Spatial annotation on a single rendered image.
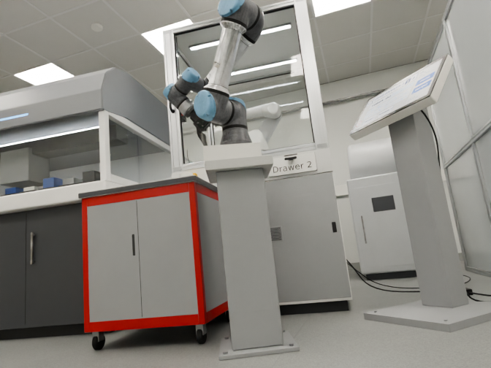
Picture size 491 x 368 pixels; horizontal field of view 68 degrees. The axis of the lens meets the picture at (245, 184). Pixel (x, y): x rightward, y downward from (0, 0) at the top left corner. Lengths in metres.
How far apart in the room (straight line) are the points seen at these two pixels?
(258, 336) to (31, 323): 1.62
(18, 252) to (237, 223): 1.69
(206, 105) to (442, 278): 1.31
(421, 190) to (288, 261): 0.82
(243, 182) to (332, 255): 0.87
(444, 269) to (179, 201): 1.25
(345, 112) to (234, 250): 4.43
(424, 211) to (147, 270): 1.34
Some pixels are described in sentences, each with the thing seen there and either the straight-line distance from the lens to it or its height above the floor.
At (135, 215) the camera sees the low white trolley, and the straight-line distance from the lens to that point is 1.82.
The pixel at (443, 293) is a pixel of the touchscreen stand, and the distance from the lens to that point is 1.94.
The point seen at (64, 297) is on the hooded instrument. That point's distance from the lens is 2.56.
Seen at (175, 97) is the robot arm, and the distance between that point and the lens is 1.79.
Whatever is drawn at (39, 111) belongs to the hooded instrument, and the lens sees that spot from 2.78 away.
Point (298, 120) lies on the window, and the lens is 2.32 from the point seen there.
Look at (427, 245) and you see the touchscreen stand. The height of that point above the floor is 0.32.
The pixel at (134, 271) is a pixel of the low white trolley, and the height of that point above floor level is 0.35.
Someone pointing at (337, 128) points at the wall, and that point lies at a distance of 5.61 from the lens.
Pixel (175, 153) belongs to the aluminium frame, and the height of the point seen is 1.07.
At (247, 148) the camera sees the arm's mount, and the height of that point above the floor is 0.81.
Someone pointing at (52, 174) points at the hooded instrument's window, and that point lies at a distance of 2.61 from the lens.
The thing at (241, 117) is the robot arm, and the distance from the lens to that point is 1.64.
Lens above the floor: 0.37
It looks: 11 degrees up
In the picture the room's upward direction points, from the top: 6 degrees counter-clockwise
